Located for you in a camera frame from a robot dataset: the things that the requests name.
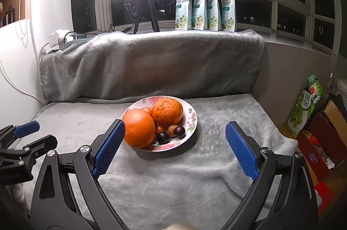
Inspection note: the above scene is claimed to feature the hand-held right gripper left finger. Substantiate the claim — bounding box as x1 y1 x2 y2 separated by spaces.
30 119 131 230

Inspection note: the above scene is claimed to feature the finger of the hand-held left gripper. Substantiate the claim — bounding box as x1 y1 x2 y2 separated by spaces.
0 121 41 148
0 135 58 165

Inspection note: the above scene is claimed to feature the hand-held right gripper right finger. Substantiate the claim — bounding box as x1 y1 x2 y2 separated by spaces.
225 122 319 230

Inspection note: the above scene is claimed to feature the large smooth orange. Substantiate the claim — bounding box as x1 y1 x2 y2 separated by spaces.
122 108 156 149

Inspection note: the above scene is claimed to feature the dark purple plum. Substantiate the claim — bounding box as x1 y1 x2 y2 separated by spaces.
173 125 186 138
157 131 171 145

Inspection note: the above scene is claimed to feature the white floral plate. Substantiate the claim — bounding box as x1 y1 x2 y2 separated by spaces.
121 96 197 152

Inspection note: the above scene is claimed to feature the large rough-skinned orange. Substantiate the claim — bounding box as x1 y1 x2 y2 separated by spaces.
151 98 184 127

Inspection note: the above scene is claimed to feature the dark red box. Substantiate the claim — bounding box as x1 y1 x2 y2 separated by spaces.
297 113 347 182

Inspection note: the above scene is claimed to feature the green carton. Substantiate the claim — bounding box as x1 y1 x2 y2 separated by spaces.
285 75 325 138

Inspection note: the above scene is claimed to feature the white cabinet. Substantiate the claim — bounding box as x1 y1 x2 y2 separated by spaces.
0 18 40 122

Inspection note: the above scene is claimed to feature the white power strip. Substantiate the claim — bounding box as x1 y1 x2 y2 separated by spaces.
47 31 67 47

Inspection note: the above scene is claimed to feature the flat red packet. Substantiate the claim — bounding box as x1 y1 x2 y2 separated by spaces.
314 181 335 214

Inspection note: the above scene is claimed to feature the brown cardboard box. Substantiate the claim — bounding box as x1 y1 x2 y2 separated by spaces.
321 100 347 144

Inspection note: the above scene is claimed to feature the white plug adapter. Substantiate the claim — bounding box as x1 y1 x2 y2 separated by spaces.
64 31 78 43

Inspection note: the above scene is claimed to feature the grey fleece blanket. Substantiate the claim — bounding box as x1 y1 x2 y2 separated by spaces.
16 29 299 230

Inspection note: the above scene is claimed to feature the black tripod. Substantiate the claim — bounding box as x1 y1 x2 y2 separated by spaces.
133 0 160 35

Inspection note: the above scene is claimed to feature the long white cable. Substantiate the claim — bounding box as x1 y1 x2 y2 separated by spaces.
0 59 45 104

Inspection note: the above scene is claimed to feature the black flask with handle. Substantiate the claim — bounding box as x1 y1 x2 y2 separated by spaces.
3 5 15 26

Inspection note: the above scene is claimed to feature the black cable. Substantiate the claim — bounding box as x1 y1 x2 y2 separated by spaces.
110 0 139 34

